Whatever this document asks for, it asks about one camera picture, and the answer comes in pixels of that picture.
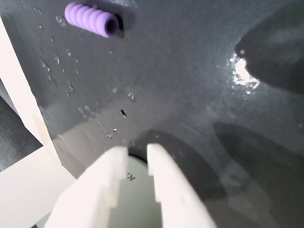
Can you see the dark grey table mat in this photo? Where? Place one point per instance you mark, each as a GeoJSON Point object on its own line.
{"type": "Point", "coordinates": [178, 71]}

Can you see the purple ribbed pen grip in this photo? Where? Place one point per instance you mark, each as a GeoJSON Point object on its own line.
{"type": "Point", "coordinates": [90, 20]}

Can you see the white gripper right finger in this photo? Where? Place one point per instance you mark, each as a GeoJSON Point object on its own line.
{"type": "Point", "coordinates": [173, 194]}

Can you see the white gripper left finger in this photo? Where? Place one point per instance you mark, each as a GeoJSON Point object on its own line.
{"type": "Point", "coordinates": [95, 194]}

